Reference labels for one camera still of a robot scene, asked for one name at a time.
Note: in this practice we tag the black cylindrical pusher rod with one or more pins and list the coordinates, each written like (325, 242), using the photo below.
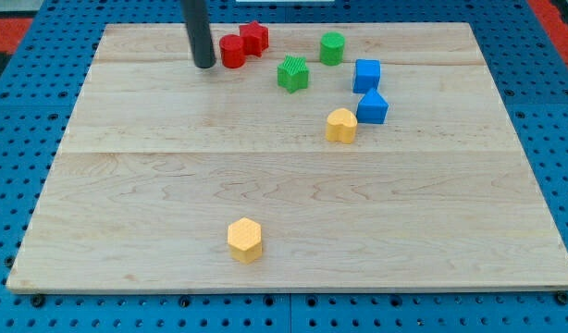
(195, 13)

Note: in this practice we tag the yellow heart block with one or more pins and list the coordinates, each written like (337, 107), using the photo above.
(341, 126)

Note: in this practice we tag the blue triangle block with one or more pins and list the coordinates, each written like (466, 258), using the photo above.
(372, 108)

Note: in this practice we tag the red cylinder block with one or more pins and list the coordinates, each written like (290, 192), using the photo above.
(232, 51)

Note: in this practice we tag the red star block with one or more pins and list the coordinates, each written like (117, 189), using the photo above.
(255, 38)

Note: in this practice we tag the green star block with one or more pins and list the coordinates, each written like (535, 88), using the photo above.
(293, 74)

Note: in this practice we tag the green cylinder block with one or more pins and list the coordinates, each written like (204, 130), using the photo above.
(332, 46)

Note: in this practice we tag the blue cube block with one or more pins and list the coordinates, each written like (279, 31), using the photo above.
(367, 73)

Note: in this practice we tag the wooden board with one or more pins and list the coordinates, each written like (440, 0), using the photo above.
(159, 157)

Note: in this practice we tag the yellow hexagon block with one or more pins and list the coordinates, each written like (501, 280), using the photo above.
(245, 240)

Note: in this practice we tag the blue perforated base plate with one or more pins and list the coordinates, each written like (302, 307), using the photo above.
(41, 83)

